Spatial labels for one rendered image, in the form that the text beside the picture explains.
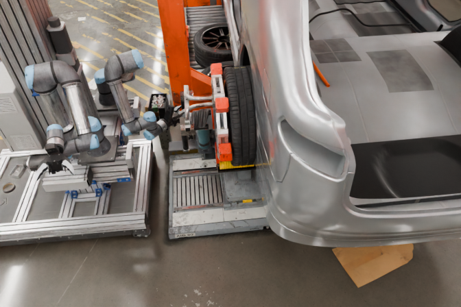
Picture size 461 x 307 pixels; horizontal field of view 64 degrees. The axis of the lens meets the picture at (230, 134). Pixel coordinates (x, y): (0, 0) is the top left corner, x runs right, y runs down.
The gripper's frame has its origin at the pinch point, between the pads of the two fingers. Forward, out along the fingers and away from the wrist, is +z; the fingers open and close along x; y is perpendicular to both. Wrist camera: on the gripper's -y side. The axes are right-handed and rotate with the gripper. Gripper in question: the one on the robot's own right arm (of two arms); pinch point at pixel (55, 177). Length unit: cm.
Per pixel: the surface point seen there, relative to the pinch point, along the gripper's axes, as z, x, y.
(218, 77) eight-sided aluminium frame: -61, -96, -1
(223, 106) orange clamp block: -31, -89, -2
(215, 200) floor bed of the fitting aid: -46, -99, 105
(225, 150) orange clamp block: -21, -89, 23
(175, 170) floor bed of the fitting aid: -86, -76, 107
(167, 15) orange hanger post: -105, -73, -23
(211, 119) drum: -49, -89, 23
